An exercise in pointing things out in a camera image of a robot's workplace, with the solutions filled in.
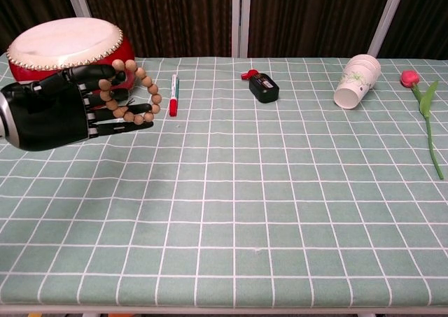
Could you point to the red drum with white skin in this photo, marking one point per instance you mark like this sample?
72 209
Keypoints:
66 40

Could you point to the white paper cup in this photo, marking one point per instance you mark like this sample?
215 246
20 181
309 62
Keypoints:
357 79

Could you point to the black ink bottle red cap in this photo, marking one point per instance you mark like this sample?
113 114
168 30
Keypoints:
264 89

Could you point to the red artificial tulip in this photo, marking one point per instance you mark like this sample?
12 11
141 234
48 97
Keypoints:
410 78

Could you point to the white marker with red cap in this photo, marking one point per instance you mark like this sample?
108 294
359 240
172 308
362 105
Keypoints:
173 105

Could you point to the green checked tablecloth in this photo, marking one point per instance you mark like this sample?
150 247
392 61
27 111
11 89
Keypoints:
245 191

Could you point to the dark brown ribbed screen panel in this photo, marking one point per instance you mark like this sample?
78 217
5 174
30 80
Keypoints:
423 19
31 5
164 16
308 16

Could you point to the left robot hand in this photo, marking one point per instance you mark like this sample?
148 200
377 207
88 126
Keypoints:
45 114

